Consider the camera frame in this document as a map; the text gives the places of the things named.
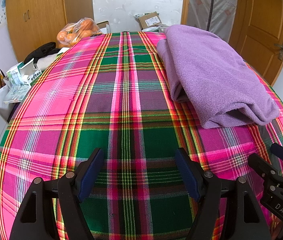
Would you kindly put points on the metal door lock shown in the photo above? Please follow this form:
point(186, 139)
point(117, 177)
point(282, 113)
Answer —
point(281, 50)

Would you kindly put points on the clear plastic door curtain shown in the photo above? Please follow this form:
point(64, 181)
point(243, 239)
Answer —
point(214, 5)

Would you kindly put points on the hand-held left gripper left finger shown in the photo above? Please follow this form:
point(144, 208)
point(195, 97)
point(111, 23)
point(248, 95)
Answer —
point(90, 177)

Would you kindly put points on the wooden door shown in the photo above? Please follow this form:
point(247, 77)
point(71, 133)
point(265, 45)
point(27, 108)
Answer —
point(256, 30)

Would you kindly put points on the pink green plaid bedsheet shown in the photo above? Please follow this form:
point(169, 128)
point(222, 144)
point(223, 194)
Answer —
point(106, 105)

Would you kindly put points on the black cloth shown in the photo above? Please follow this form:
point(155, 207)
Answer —
point(40, 51)

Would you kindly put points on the bag of oranges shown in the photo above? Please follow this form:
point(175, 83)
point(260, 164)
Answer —
point(76, 32)

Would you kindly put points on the pale green packets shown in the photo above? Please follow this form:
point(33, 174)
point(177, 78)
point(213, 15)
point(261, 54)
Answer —
point(154, 28)

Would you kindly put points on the green white carton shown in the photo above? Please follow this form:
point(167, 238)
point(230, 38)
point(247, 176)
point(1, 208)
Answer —
point(30, 77)
point(12, 76)

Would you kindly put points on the wooden door frame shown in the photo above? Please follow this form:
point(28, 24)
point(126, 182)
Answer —
point(185, 2)

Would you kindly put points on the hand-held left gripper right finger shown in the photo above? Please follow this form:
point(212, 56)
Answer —
point(186, 176)

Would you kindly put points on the cardboard box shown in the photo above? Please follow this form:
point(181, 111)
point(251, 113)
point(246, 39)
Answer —
point(150, 20)

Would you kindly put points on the small white open box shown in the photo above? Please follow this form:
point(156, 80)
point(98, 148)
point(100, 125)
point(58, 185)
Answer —
point(104, 27)

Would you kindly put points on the purple towel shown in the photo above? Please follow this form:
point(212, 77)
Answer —
point(206, 75)

